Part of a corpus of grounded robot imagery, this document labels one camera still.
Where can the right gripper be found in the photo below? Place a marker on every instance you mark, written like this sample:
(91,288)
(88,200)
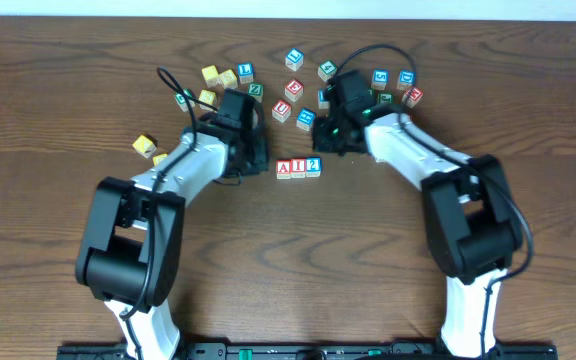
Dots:
(322,140)

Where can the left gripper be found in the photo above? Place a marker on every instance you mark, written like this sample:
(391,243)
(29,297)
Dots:
(262,161)

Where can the blue 2 block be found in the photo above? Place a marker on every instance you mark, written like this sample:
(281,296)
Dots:
(313,167)

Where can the red I block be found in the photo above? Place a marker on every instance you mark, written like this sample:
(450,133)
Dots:
(298,167)

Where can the red A block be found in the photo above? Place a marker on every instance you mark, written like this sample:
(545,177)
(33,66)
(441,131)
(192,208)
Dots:
(283,169)

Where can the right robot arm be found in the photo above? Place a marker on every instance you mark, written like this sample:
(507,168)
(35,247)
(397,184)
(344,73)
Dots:
(472,224)

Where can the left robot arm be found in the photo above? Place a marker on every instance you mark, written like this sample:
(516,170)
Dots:
(130,250)

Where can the blue H block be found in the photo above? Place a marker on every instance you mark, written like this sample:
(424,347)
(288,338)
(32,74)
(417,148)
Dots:
(305,119)

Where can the blue D block centre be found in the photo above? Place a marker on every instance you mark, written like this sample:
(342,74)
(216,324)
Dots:
(323,102)

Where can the blue d block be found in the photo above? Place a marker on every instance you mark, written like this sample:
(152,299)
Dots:
(406,79)
(323,102)

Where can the green Z block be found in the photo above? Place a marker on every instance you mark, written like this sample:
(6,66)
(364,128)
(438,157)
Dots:
(256,90)

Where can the yellow S block lower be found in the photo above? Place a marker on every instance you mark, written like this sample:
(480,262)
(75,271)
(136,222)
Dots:
(208,100)

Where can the yellow s block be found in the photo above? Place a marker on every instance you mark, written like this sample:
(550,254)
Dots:
(228,79)
(208,100)

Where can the yellow S block upper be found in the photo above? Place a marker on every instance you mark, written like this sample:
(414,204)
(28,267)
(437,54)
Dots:
(228,79)

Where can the red U block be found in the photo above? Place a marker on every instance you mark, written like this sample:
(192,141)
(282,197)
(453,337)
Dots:
(281,111)

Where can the blue L block left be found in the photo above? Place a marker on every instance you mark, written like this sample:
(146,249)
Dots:
(245,72)

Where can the blue l block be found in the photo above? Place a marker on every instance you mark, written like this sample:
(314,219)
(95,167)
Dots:
(245,72)
(294,59)

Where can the yellow W block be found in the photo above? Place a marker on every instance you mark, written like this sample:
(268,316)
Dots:
(211,76)

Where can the red E block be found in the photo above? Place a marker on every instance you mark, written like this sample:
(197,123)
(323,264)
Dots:
(293,90)

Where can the green L block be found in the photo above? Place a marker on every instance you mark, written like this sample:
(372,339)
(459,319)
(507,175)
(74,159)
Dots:
(186,100)

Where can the green J block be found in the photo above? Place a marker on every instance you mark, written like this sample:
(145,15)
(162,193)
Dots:
(385,97)

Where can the green 4 block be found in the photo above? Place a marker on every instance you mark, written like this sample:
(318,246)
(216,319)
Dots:
(327,70)

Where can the blue 5 block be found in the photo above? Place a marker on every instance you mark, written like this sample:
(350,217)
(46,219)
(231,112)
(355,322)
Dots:
(380,79)

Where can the blue L block top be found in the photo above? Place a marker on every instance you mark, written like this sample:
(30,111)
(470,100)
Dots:
(294,59)

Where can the red M block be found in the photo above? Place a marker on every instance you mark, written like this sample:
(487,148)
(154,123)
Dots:
(412,96)

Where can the yellow C block bottom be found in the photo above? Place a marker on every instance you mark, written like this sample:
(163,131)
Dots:
(159,158)

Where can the blue D block right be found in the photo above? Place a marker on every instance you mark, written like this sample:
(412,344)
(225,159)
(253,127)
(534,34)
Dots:
(406,79)

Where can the yellow block far left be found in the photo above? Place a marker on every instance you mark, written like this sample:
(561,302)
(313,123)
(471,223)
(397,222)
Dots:
(145,145)

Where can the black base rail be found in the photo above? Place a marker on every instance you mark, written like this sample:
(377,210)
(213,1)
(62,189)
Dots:
(401,349)

